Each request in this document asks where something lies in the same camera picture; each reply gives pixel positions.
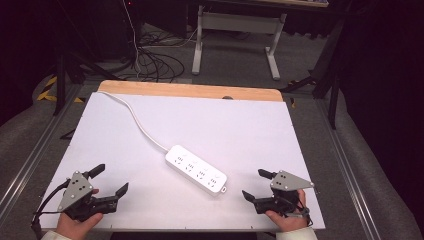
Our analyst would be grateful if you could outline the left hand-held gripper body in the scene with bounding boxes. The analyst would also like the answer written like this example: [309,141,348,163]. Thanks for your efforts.
[57,170,120,223]

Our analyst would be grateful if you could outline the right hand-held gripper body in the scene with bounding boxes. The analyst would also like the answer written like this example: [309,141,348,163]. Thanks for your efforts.
[253,169,315,217]

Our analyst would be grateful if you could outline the white power strip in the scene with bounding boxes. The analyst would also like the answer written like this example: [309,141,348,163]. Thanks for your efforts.
[164,144,229,198]

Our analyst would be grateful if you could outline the person's left hand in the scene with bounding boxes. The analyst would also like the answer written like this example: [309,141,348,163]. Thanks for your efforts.
[54,188,105,240]

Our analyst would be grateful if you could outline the person's right hand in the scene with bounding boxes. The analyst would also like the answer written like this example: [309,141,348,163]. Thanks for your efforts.
[264,188,310,233]

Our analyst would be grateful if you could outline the white board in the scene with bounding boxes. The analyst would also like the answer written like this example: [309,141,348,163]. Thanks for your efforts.
[39,91,326,232]

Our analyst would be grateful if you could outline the black tripod stand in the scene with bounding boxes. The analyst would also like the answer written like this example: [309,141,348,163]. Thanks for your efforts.
[52,49,118,117]

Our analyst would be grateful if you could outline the black metal stand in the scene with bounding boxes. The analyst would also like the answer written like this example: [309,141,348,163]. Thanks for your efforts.
[279,19,345,130]

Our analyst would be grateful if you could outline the wooden table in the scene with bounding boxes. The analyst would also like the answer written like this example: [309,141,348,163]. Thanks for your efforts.
[97,79,284,103]

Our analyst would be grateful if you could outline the black cabinet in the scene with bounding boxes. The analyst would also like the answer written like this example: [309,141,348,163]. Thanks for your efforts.
[65,0,145,62]

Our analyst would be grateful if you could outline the wooden desk top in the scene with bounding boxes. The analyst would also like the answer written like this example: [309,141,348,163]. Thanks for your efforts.
[258,0,330,9]

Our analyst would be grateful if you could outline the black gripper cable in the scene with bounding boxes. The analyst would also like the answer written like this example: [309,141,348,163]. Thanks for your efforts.
[285,199,315,228]
[30,179,72,240]

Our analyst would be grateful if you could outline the aluminium rail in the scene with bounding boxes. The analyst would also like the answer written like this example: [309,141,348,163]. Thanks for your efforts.
[314,97,382,240]
[0,83,85,215]

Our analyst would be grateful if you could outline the white power strip cord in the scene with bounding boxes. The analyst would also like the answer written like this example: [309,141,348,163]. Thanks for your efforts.
[99,90,170,154]

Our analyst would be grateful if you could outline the black floor cables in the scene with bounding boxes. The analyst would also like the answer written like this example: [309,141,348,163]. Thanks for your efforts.
[135,30,186,84]

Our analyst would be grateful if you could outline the white hanging cable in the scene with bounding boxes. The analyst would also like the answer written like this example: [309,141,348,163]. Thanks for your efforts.
[121,0,142,76]

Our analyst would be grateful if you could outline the white metal desk frame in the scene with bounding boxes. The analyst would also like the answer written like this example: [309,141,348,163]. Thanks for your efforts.
[191,4,288,81]

